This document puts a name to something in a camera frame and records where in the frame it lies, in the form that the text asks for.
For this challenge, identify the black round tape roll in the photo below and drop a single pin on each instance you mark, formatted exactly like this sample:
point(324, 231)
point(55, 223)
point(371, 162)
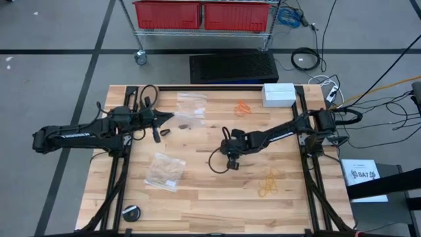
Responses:
point(131, 215)

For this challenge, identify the white power strip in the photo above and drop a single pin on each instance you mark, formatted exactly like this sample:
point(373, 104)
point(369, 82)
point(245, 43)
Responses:
point(332, 93)

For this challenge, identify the white cardboard box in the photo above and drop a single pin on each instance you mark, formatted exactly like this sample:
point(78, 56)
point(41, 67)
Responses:
point(279, 95)

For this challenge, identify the thin yellow rubber band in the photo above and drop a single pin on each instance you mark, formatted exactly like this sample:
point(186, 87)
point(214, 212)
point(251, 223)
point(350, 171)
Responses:
point(263, 191)
point(270, 177)

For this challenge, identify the white printed paper sheet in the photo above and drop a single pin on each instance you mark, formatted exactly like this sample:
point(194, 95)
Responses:
point(361, 184)

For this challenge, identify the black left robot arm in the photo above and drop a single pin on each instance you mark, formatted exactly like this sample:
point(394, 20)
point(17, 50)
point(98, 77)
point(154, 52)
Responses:
point(79, 135)

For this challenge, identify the grey rounded object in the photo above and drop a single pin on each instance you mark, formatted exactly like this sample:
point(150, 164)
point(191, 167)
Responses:
point(417, 92)

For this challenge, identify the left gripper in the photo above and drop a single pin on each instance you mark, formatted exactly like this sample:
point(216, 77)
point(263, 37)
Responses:
point(149, 118)

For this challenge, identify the black perforated floor mat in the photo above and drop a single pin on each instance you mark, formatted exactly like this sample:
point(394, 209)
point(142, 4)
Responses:
point(233, 67)

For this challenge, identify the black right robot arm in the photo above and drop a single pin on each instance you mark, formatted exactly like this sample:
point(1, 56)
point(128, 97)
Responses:
point(279, 135)

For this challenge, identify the clear zip bag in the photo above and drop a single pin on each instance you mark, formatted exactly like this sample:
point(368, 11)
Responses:
point(164, 171)
point(190, 103)

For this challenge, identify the orange rubber band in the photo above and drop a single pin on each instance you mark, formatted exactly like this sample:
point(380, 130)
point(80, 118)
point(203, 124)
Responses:
point(245, 107)
point(239, 112)

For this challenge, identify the black flat beam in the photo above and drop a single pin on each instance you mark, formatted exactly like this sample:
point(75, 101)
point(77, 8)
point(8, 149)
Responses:
point(388, 184)

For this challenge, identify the grey side cart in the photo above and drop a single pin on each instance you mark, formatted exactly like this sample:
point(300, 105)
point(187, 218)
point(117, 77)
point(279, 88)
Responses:
point(378, 217)

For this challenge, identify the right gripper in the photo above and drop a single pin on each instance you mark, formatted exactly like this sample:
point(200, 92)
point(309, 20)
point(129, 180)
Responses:
point(235, 145)

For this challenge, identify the grey metal mounting bracket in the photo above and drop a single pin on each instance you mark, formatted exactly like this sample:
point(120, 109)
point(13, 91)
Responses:
point(127, 140)
point(303, 140)

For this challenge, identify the red plastic storage bin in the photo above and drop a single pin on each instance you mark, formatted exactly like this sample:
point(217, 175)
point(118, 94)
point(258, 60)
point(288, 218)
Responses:
point(167, 14)
point(237, 16)

